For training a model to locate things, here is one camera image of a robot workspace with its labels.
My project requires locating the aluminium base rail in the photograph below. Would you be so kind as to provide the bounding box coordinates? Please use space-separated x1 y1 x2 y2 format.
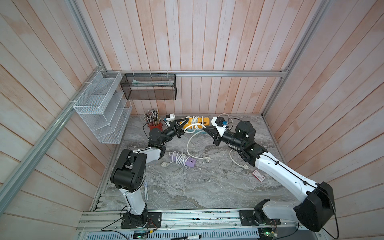
76 208 328 240

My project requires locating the black marker pen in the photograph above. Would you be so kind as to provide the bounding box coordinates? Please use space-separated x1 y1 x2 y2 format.
171 235 202 240

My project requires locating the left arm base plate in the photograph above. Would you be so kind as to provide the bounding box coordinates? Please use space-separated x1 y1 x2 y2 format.
121 212 162 229

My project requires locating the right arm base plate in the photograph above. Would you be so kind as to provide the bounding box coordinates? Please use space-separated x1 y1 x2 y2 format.
239 210 281 226

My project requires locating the black mesh basket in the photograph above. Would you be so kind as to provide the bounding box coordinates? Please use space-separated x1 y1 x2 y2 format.
120 73 177 101

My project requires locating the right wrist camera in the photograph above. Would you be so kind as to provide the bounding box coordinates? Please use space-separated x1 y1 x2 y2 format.
211 117 228 137

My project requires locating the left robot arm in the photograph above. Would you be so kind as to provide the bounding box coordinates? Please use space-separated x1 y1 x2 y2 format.
110 118 189 229

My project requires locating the orange power strip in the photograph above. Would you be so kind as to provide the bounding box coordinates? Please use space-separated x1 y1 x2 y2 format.
183 116 210 129

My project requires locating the white wire mesh shelf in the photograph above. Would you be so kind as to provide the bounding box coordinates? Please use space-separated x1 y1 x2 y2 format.
74 71 132 144

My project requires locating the bundle of pencils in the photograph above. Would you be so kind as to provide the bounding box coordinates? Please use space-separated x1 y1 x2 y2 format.
144 109 161 127

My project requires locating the white cord of purple strip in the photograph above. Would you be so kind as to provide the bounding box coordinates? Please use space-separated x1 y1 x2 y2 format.
160 150 193 169

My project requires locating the red pencil cup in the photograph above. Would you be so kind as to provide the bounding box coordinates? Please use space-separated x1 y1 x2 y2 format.
149 122 163 131

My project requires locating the pink white card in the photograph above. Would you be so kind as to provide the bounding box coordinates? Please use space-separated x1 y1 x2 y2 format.
252 170 266 183

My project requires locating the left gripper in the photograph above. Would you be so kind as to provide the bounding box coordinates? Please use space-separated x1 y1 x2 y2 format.
159 117 190 145

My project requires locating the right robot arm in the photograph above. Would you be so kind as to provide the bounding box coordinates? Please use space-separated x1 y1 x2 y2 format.
203 117 336 232

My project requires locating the white cord of orange strip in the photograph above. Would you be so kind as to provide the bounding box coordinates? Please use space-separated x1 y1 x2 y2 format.
182 115 213 164

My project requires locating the purple power strip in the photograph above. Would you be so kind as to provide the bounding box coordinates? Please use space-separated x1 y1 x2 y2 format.
169 151 196 168

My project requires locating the horizontal aluminium wall rail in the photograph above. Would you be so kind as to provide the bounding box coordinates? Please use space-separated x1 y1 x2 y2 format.
100 69 287 78

